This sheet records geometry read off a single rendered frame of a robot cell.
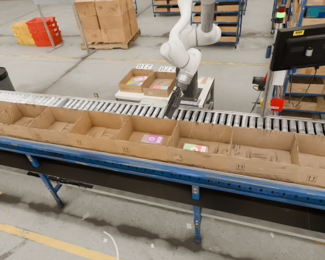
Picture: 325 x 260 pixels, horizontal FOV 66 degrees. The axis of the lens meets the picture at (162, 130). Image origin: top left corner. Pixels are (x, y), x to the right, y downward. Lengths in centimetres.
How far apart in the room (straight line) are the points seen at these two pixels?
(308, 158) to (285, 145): 16
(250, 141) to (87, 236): 170
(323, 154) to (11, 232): 279
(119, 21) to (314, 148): 507
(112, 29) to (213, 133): 478
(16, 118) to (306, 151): 243
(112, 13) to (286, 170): 523
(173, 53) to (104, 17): 491
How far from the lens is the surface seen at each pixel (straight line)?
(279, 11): 204
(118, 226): 260
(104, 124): 218
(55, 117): 247
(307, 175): 167
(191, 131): 189
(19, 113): 274
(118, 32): 624
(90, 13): 645
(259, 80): 228
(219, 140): 189
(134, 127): 205
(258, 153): 186
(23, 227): 301
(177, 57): 145
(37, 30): 759
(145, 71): 313
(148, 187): 199
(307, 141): 187
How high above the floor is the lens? 217
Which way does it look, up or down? 39 degrees down
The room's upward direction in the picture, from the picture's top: 8 degrees counter-clockwise
